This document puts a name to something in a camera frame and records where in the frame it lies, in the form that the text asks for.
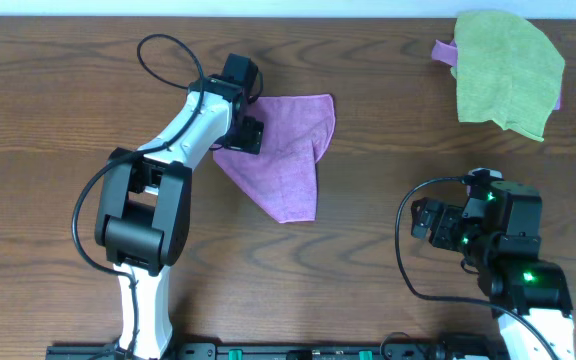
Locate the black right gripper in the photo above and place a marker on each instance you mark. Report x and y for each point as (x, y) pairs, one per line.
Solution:
(444, 215)

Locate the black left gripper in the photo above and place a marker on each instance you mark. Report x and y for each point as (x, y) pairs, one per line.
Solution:
(253, 137)

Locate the purple microfiber cloth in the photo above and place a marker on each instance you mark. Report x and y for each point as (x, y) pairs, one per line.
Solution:
(281, 179)

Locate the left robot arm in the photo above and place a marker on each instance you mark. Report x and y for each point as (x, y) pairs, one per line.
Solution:
(143, 216)

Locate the green microfiber cloth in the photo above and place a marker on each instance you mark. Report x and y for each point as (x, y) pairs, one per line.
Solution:
(482, 39)

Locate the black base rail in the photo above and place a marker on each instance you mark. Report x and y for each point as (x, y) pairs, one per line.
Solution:
(395, 346)

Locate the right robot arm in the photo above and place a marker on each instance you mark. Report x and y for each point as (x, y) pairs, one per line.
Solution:
(496, 232)

